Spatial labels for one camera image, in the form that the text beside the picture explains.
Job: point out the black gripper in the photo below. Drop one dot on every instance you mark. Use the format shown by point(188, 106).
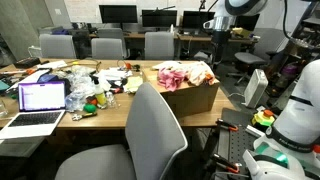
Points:
point(220, 40)

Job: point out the peach shirt with orange print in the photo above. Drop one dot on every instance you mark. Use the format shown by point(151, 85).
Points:
point(198, 71)

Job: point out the pink shirt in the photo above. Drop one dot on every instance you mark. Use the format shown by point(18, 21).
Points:
point(170, 80)

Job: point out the grey mesh desk chair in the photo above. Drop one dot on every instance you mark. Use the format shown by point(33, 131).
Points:
point(201, 55)

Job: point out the grey rolling desk chair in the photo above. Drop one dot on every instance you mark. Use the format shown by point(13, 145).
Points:
point(248, 58)

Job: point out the grey conference chair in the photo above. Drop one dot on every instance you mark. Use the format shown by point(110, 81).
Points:
point(159, 46)
point(106, 49)
point(111, 32)
point(56, 46)

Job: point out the large grey office chair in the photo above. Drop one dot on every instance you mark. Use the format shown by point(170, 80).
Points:
point(153, 133)

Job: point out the large cardboard box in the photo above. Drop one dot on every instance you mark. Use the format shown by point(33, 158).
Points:
point(191, 98)

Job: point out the white space heater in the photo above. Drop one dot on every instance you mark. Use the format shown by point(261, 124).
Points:
point(256, 88)

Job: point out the black computer monitor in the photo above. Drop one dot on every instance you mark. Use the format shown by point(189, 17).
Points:
point(249, 21)
point(196, 19)
point(118, 14)
point(159, 18)

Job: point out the white shirt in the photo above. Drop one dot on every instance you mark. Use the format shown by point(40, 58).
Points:
point(166, 64)

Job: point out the purple bottle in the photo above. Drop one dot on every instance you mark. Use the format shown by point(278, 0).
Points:
point(289, 70)

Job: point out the yellow emergency stop button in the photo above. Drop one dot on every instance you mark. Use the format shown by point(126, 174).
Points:
point(263, 119)

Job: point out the dark metal shelf rack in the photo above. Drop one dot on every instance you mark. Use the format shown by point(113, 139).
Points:
point(301, 46)

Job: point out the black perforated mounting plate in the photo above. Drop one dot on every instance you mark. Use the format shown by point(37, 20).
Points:
point(240, 143)

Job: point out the long wooden desk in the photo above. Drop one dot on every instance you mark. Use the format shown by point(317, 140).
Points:
point(135, 35)

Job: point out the pale yellow cloth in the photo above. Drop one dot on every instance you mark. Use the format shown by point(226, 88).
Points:
point(133, 83)

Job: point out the small orange ball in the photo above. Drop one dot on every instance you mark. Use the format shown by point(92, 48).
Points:
point(128, 65)

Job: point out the pile of white papers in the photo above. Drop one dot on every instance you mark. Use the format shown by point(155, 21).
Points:
point(113, 73)

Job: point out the clear glass jar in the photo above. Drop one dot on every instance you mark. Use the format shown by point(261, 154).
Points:
point(111, 100)

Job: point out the yellow spray bottle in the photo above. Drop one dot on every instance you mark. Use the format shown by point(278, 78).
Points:
point(100, 96)

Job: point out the green ball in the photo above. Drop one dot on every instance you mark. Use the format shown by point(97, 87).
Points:
point(90, 108)

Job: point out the clear plastic bags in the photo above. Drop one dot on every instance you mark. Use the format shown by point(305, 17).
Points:
point(78, 90)

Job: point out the dark blue pouch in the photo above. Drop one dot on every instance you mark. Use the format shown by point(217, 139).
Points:
point(48, 78)

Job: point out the silver laptop with lit screen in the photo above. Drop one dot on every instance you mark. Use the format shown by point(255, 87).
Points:
point(40, 96)

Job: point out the large white paper sheet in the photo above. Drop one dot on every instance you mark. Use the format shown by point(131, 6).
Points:
point(30, 78)

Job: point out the black flat electronic device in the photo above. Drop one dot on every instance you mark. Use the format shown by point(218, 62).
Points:
point(26, 62)

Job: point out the clear drinking glass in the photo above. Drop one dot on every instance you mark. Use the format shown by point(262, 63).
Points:
point(3, 109)

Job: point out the olive yellow wrist camera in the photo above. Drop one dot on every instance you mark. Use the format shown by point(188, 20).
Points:
point(241, 32)

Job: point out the white wall whiteboard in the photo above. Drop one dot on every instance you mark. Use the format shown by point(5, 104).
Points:
point(83, 10)

